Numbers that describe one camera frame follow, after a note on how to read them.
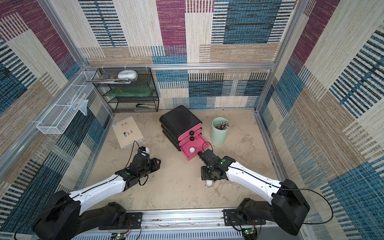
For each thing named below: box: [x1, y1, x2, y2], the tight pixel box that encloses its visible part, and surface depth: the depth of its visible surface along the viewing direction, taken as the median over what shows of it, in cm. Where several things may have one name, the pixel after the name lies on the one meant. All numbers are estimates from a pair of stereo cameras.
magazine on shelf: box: [85, 74, 139, 85], surface depth 83 cm
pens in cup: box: [218, 120, 230, 130], surface depth 91 cm
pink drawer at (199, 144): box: [180, 134, 210, 161], surface depth 97 cm
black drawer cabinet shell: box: [159, 105, 203, 152], surface depth 95 cm
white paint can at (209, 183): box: [206, 179, 213, 188], surface depth 85 cm
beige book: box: [112, 115, 145, 150], surface depth 111 cm
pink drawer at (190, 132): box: [177, 123, 203, 141], surface depth 90 cm
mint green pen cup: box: [211, 117, 230, 145], surface depth 95 cm
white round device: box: [118, 69, 138, 80], surface depth 91 cm
